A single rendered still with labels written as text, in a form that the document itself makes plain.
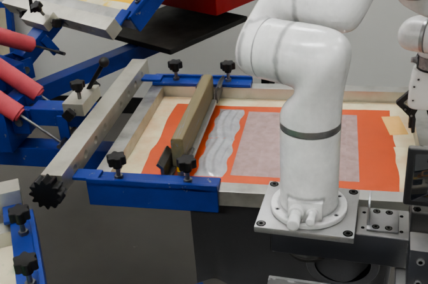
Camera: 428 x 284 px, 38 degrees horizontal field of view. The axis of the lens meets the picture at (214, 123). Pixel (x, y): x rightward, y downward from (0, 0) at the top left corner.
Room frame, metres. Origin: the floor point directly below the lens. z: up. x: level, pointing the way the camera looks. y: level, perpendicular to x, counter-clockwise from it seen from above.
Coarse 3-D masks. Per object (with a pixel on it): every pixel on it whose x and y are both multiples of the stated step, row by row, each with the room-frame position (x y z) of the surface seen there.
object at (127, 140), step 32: (160, 96) 1.70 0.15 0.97; (224, 96) 1.69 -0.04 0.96; (256, 96) 1.67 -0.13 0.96; (288, 96) 1.65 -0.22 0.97; (352, 96) 1.62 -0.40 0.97; (384, 96) 1.60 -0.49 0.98; (128, 128) 1.47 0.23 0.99; (416, 128) 1.37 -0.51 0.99; (224, 192) 1.14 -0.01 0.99; (256, 192) 1.13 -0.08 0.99; (384, 192) 1.10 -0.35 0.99
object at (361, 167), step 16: (160, 144) 1.43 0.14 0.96; (240, 144) 1.41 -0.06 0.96; (256, 144) 1.40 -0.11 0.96; (272, 144) 1.40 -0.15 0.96; (240, 160) 1.32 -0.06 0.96; (256, 160) 1.32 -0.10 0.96; (272, 160) 1.32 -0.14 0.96; (352, 160) 1.29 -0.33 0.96; (368, 160) 1.29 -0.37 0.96; (384, 160) 1.28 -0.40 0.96; (208, 176) 1.26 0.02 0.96; (224, 176) 1.26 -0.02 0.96; (240, 176) 1.25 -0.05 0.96; (256, 176) 1.25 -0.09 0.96; (272, 176) 1.24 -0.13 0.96; (352, 176) 1.22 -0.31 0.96; (368, 176) 1.22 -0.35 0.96; (384, 176) 1.21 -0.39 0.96
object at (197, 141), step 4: (212, 100) 1.60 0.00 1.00; (216, 100) 1.60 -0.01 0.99; (212, 104) 1.57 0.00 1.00; (208, 108) 1.55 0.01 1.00; (212, 108) 1.55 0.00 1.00; (208, 112) 1.52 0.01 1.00; (212, 112) 1.54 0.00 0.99; (208, 116) 1.50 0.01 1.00; (204, 120) 1.48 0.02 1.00; (208, 120) 1.48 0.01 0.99; (204, 124) 1.45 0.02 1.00; (200, 128) 1.43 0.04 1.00; (204, 128) 1.43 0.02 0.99; (200, 132) 1.41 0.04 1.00; (196, 136) 1.39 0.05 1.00; (200, 136) 1.39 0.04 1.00; (196, 140) 1.37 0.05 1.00; (200, 140) 1.37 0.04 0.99; (196, 144) 1.35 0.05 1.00; (196, 148) 1.33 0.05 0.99
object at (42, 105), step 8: (40, 104) 1.54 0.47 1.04; (48, 104) 1.54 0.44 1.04; (56, 104) 1.53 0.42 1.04; (32, 112) 1.51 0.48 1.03; (40, 112) 1.51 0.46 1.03; (48, 112) 1.50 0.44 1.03; (56, 112) 1.50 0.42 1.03; (88, 112) 1.48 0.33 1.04; (32, 120) 1.51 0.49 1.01; (40, 120) 1.51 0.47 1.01; (48, 120) 1.51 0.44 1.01; (56, 120) 1.50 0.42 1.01; (72, 120) 1.49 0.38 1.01; (80, 120) 1.49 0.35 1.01
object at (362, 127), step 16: (176, 112) 1.62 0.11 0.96; (256, 112) 1.59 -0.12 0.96; (272, 112) 1.58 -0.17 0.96; (352, 112) 1.55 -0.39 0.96; (368, 112) 1.54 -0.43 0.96; (384, 112) 1.54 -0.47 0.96; (208, 128) 1.51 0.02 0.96; (240, 128) 1.50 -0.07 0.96; (256, 128) 1.49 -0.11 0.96; (272, 128) 1.48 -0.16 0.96; (352, 128) 1.46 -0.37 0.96; (368, 128) 1.45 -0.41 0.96; (384, 128) 1.45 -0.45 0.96; (352, 144) 1.37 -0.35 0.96; (368, 144) 1.37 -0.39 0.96; (384, 144) 1.36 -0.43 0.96
